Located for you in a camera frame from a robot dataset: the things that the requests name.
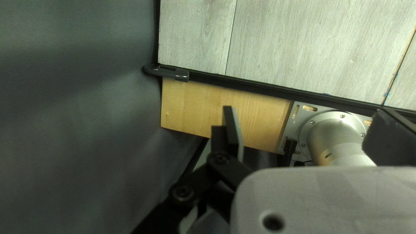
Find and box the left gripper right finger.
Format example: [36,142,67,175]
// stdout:
[362,107,416,167]

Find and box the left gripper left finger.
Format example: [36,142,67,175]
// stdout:
[169,106,255,207]

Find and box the dark grey corner clamp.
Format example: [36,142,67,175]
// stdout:
[143,64,190,82]

